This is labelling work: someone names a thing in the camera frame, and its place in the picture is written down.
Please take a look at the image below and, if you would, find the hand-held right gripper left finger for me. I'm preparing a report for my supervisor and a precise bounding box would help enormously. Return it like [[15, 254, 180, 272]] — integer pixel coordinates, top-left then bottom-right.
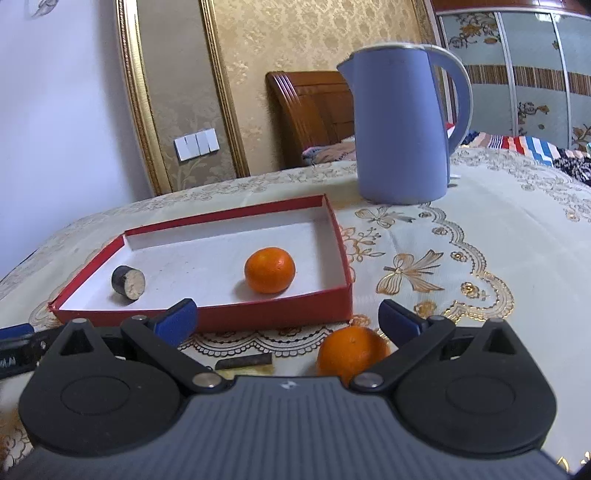
[[39, 298, 234, 395]]

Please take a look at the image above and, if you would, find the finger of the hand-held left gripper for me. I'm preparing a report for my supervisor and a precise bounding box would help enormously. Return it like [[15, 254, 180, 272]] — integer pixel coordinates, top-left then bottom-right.
[[0, 329, 64, 360], [0, 323, 35, 341]]

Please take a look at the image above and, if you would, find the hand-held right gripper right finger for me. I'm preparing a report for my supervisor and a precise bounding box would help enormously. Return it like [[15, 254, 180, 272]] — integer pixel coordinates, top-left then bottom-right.
[[348, 299, 539, 393]]

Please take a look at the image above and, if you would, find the orange mandarin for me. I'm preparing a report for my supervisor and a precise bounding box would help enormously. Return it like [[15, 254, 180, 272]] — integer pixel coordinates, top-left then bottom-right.
[[244, 247, 296, 295], [316, 325, 391, 387]]

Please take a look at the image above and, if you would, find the red cardboard box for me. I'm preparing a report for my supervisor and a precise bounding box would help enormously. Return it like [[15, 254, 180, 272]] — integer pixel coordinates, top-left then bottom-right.
[[48, 194, 354, 334]]

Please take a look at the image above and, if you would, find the black sushi roll piece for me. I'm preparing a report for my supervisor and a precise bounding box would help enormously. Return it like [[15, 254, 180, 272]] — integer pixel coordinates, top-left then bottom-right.
[[111, 265, 147, 303]]

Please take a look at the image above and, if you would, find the floral pillow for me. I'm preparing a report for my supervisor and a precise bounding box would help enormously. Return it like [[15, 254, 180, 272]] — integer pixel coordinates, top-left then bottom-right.
[[302, 135, 357, 165]]

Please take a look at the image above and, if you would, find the blue electric kettle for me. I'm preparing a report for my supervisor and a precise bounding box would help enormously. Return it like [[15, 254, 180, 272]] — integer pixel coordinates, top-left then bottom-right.
[[336, 42, 474, 206]]

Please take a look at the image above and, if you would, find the striped colourful blanket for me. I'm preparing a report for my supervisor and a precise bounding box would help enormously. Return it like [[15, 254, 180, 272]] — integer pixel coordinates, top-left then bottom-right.
[[445, 121, 591, 186]]

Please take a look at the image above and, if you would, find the wooden bed headboard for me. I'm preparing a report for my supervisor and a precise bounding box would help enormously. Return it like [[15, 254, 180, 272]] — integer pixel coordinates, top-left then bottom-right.
[[265, 71, 357, 169]]

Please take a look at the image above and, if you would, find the floral glass wardrobe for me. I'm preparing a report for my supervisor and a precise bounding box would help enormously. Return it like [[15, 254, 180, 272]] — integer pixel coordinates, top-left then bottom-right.
[[425, 0, 591, 153]]

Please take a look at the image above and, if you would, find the white light switch panel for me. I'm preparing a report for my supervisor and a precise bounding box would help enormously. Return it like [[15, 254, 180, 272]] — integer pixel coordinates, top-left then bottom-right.
[[174, 128, 221, 162]]

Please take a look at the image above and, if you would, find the gold wall frame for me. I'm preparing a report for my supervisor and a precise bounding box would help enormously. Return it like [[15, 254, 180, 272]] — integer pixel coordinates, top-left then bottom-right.
[[115, 0, 251, 197]]

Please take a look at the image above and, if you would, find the grey wall decal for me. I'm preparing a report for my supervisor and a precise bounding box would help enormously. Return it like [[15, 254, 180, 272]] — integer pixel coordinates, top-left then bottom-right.
[[27, 0, 60, 20]]

